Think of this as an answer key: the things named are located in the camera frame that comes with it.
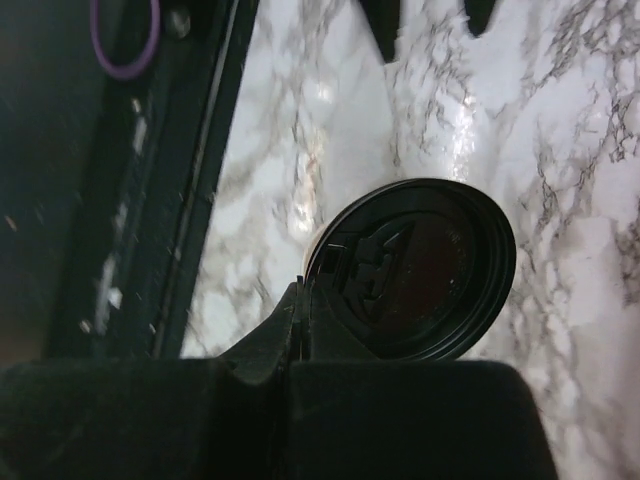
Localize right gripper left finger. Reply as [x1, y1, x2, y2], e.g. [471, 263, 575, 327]
[1, 282, 303, 479]

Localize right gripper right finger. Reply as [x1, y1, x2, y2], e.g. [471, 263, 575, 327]
[278, 282, 558, 479]

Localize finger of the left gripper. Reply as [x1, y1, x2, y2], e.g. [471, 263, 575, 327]
[358, 0, 400, 63]
[462, 0, 497, 36]

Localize black coffee cup lid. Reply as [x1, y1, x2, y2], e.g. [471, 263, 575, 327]
[302, 178, 516, 361]

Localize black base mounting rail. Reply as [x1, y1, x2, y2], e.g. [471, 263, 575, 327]
[1, 1, 258, 365]

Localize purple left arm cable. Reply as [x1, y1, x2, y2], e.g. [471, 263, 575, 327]
[89, 0, 162, 82]

